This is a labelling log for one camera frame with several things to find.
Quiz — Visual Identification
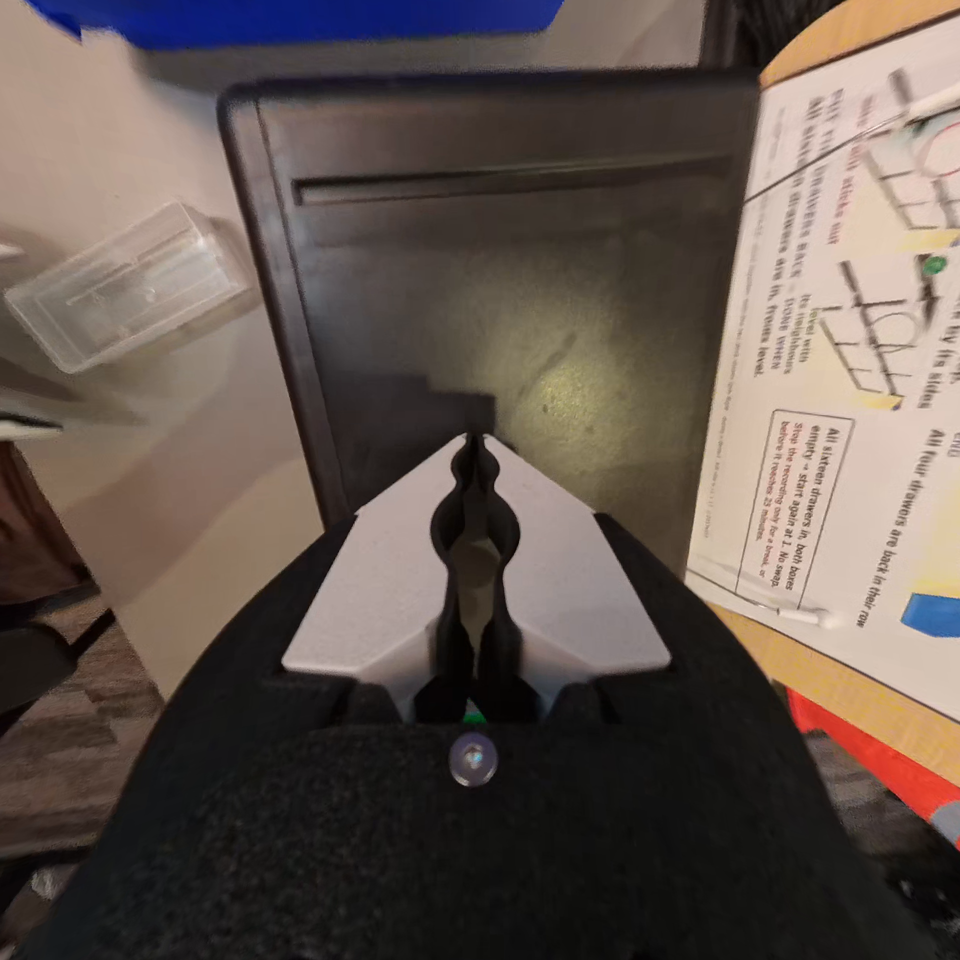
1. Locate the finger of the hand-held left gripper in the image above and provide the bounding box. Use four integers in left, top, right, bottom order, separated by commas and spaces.
0, 375, 147, 444

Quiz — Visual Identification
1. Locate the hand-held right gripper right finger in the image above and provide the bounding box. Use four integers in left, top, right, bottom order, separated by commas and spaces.
477, 435, 672, 725

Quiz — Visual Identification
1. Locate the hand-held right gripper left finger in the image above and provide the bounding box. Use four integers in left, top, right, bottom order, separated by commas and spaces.
281, 433, 477, 725

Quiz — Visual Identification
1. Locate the clear plastic drawer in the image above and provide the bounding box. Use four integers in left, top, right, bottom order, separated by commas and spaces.
3, 201, 252, 375

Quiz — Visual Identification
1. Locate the black drawer cabinet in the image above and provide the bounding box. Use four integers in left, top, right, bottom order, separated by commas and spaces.
216, 67, 762, 537

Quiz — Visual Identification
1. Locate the blue storage bin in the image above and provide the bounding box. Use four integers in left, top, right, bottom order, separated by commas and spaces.
22, 0, 567, 50

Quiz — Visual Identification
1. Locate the person's brown clothing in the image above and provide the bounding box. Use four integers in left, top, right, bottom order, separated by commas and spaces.
0, 442, 91, 601

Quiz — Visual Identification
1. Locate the black office chair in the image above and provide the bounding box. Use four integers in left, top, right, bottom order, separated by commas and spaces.
0, 607, 117, 725

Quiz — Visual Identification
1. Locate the printed instruction sheet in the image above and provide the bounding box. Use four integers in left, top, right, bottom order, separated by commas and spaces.
686, 15, 960, 725

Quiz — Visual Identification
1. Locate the thin cord with white end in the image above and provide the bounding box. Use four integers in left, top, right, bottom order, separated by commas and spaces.
750, 90, 960, 204
686, 555, 845, 631

